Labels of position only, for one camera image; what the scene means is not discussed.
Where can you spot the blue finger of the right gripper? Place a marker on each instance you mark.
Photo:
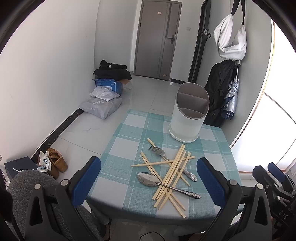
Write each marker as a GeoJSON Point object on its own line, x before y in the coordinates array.
{"type": "Point", "coordinates": [264, 178]}
{"type": "Point", "coordinates": [284, 179]}

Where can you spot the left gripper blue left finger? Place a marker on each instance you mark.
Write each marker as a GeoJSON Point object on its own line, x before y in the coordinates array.
{"type": "Point", "coordinates": [72, 193]}

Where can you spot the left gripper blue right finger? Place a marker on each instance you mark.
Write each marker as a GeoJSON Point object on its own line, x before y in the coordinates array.
{"type": "Point", "coordinates": [225, 193]}

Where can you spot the silver spoon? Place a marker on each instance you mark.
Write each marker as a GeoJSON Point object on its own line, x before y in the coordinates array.
{"type": "Point", "coordinates": [151, 180]}

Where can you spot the brown shoes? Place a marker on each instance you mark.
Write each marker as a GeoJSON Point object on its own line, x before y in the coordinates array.
{"type": "Point", "coordinates": [58, 163]}

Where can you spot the white sock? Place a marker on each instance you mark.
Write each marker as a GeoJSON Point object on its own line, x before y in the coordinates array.
{"type": "Point", "coordinates": [44, 164]}

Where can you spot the dark blue shoe box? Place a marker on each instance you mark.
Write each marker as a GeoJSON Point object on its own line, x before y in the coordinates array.
{"type": "Point", "coordinates": [16, 166]}

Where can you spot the teal plaid placemat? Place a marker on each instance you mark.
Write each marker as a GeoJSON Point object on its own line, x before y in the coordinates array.
{"type": "Point", "coordinates": [117, 186]}

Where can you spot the silver folded umbrella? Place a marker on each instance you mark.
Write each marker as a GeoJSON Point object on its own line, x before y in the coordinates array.
{"type": "Point", "coordinates": [230, 101]}

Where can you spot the grey plastic parcel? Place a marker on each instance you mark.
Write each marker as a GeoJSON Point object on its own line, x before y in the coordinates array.
{"type": "Point", "coordinates": [101, 108]}

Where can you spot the white utensil holder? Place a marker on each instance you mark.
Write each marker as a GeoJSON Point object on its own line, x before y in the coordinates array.
{"type": "Point", "coordinates": [190, 110]}

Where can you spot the black hanging jacket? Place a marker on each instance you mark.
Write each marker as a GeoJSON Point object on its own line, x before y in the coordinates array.
{"type": "Point", "coordinates": [217, 86]}

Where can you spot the white plastic parcel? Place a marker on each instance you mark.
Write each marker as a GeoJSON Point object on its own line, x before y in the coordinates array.
{"type": "Point", "coordinates": [104, 93]}

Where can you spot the blue cardboard box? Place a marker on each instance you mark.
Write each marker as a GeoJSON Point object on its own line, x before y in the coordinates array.
{"type": "Point", "coordinates": [111, 84]}

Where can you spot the black clothes pile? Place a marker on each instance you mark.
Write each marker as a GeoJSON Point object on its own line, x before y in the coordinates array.
{"type": "Point", "coordinates": [113, 71]}

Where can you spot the white hanging bag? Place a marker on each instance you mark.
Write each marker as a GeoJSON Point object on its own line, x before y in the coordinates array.
{"type": "Point", "coordinates": [230, 48]}

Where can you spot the grey door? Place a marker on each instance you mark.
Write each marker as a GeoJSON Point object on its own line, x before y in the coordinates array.
{"type": "Point", "coordinates": [156, 38]}

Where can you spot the black sliding door frame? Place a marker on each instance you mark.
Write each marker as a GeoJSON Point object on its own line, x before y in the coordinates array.
{"type": "Point", "coordinates": [202, 36]}

